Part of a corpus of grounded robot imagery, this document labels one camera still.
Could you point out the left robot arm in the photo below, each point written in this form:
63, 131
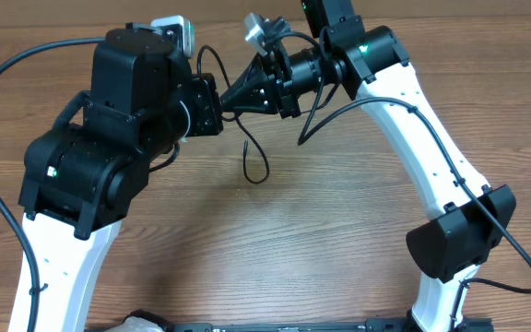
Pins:
81, 175

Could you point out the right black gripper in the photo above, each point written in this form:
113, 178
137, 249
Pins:
273, 81

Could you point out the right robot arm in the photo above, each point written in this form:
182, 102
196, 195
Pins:
465, 214

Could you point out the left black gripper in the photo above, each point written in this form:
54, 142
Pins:
200, 90

